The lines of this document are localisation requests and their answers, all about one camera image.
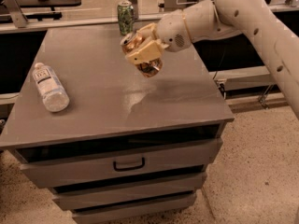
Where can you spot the green soda can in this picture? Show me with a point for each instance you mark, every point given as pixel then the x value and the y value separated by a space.
pixel 125 17

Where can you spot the grey drawer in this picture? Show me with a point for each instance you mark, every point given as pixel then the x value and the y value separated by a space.
pixel 83 169
pixel 129 191
pixel 122 211

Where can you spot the middle grey drawer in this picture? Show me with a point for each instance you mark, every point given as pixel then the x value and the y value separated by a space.
pixel 129 191

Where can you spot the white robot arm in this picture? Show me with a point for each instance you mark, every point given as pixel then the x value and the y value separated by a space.
pixel 275 43

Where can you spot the black drawer handle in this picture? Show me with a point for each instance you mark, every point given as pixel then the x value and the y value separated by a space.
pixel 126 166

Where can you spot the grey metal rail frame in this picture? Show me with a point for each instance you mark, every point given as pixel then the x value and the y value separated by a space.
pixel 102 11

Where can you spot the bottom grey drawer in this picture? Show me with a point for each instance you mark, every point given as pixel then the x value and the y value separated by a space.
pixel 122 211

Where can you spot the grey drawer cabinet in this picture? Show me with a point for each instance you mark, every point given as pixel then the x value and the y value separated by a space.
pixel 113 107

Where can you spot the clear plastic water bottle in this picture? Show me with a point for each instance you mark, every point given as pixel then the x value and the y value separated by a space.
pixel 51 90

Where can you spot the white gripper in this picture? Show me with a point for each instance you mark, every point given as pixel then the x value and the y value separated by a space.
pixel 171 31

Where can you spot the orange soda can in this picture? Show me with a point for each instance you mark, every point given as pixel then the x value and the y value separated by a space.
pixel 143 53

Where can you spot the top grey drawer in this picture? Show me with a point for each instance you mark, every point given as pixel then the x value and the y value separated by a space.
pixel 83 169

